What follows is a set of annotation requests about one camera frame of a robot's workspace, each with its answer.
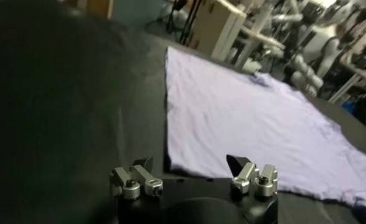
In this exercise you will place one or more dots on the black tripod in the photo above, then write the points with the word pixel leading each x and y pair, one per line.
pixel 185 18

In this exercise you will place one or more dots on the white standing desk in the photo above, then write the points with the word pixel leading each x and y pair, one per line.
pixel 255 39

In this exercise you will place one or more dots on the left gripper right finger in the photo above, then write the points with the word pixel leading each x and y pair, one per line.
pixel 249 178

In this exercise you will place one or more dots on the tall white cardboard box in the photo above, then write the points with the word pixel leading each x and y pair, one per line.
pixel 216 27

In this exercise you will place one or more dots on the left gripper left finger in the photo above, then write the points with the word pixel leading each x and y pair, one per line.
pixel 137 182

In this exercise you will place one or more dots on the lavender t-shirt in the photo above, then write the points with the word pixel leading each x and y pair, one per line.
pixel 246 121

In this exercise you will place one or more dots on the white humanoid robot with base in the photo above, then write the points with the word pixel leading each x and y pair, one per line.
pixel 322 48

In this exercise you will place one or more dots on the large black table cover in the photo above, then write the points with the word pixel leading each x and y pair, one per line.
pixel 134 91

